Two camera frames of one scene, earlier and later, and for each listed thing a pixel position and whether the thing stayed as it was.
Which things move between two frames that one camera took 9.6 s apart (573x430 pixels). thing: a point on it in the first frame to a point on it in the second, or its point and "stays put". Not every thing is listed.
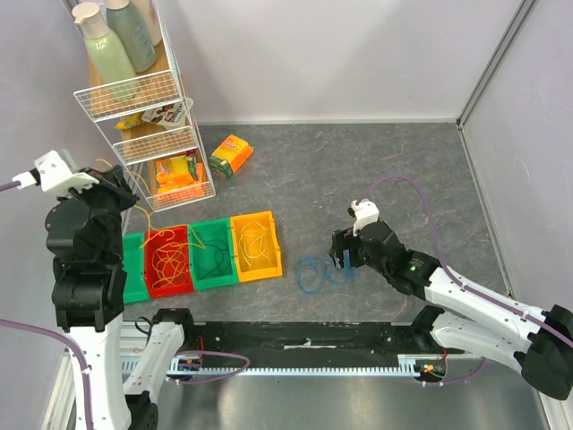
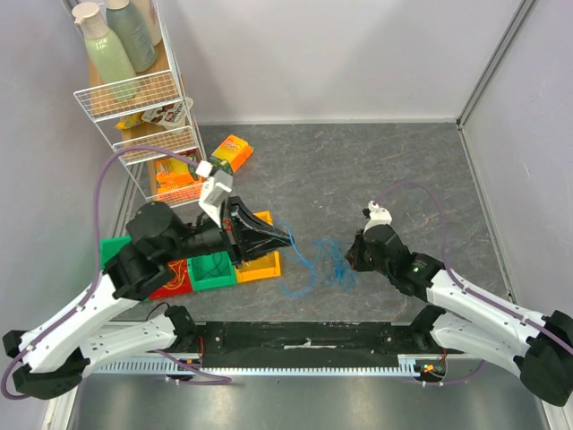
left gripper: (111, 180) to (246, 236)
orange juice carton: (231, 156) stays put
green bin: (212, 253) stays put
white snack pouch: (174, 116) stays put
